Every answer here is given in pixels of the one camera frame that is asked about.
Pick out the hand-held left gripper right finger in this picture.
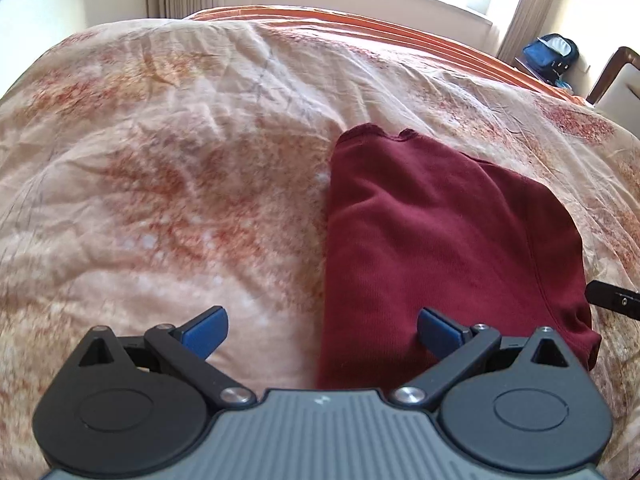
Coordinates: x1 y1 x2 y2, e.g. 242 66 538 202
391 307 586 406

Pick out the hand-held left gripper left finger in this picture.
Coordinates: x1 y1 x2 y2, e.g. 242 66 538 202
74 305 257 407

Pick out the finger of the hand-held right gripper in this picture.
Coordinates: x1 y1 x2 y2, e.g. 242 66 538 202
586 281 640 320

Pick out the dark red shirt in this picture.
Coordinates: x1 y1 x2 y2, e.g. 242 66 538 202
315 123 602 391

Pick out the floral beige quilt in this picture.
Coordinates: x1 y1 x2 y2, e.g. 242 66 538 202
0 16 640 480

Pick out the wooden headboard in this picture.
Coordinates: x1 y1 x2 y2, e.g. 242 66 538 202
586 46 640 126

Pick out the blue backpack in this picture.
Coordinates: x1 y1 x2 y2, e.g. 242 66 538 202
522 33 580 81

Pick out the orange striped bed sheet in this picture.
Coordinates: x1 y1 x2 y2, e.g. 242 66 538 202
184 6 591 106

